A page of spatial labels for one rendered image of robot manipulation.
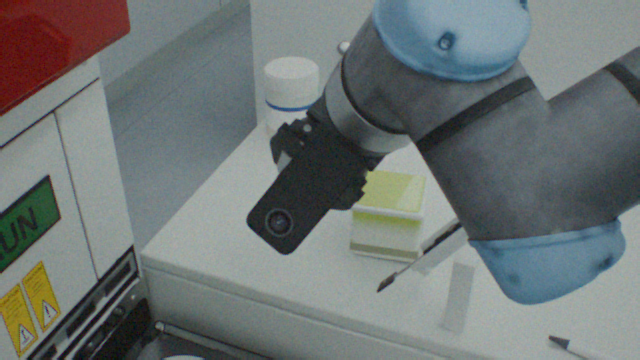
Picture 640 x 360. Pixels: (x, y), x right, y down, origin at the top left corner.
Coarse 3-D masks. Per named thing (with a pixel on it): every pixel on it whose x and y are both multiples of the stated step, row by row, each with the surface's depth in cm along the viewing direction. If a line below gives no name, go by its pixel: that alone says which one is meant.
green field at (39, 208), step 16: (48, 192) 55; (16, 208) 52; (32, 208) 54; (48, 208) 56; (0, 224) 51; (16, 224) 52; (32, 224) 54; (48, 224) 56; (0, 240) 51; (16, 240) 53; (32, 240) 55; (0, 256) 51
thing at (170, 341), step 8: (152, 344) 69; (160, 344) 69; (168, 344) 69; (176, 344) 69; (184, 344) 69; (192, 344) 69; (144, 352) 68; (152, 352) 68; (160, 352) 68; (168, 352) 68; (176, 352) 68; (184, 352) 68; (192, 352) 68; (200, 352) 68; (208, 352) 68; (216, 352) 68
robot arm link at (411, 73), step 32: (384, 0) 35; (416, 0) 32; (448, 0) 32; (480, 0) 32; (512, 0) 33; (384, 32) 34; (416, 32) 32; (448, 32) 32; (480, 32) 32; (512, 32) 32; (352, 64) 39; (384, 64) 36; (416, 64) 33; (448, 64) 32; (480, 64) 32; (512, 64) 35; (352, 96) 41; (384, 96) 38; (416, 96) 35; (448, 96) 34; (480, 96) 34; (384, 128) 41; (416, 128) 36
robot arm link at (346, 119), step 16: (336, 48) 44; (336, 80) 43; (336, 96) 43; (336, 112) 44; (352, 112) 42; (352, 128) 43; (368, 128) 42; (368, 144) 44; (384, 144) 44; (400, 144) 44
